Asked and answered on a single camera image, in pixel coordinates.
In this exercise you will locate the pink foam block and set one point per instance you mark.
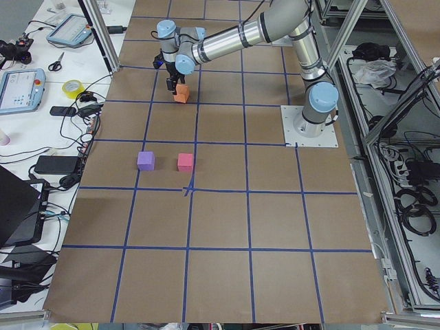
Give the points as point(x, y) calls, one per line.
point(185, 162)

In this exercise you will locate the black phone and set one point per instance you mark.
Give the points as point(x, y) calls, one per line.
point(62, 111)

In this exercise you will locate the black laptop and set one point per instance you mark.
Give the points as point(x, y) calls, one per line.
point(23, 203)

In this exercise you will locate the black handled scissors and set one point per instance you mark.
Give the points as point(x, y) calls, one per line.
point(56, 66)

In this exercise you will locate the purple foam block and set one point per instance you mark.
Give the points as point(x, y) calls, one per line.
point(146, 161)

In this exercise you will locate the black power adapter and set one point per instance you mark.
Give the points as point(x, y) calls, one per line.
point(56, 165)

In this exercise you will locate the far teach pendant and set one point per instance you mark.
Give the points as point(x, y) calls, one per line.
point(71, 32)

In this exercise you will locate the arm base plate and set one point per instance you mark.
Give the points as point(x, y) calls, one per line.
point(300, 133)

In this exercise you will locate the aluminium frame post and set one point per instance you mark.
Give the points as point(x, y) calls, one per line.
point(100, 32)

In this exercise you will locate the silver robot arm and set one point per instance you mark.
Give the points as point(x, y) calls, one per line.
point(185, 48)

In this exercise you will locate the yellow tape roll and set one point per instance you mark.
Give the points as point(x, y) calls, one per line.
point(73, 88)

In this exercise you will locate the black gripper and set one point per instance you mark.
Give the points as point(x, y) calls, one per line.
point(170, 69)

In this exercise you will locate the crumpled white cloth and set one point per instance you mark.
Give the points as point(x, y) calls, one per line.
point(375, 73)

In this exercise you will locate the near teach pendant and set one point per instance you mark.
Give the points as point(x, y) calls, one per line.
point(22, 90)

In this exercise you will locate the teach pendant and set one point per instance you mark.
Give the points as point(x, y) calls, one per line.
point(71, 32)
point(22, 90)

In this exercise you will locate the orange foam block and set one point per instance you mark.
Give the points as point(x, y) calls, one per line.
point(182, 93)

